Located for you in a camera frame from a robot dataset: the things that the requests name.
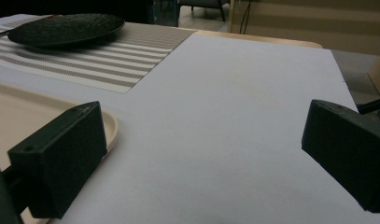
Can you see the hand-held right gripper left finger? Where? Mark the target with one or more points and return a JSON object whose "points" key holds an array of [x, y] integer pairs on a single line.
{"points": [[60, 161]]}

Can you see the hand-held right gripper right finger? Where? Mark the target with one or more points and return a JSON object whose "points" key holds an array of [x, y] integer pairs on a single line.
{"points": [[349, 149]]}

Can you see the black stand leg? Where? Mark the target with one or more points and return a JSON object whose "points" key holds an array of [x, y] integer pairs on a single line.
{"points": [[372, 105]]}

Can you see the beige plastic tray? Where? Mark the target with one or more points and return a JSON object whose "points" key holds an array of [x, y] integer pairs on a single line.
{"points": [[13, 121]]}

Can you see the striped beige placemat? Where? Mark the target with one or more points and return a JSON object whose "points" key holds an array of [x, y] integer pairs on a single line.
{"points": [[94, 56]]}

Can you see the black textured plate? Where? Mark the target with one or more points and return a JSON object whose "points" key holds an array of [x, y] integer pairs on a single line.
{"points": [[66, 28]]}

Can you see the dark chair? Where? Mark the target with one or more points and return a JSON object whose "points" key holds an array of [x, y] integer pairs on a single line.
{"points": [[206, 6]]}

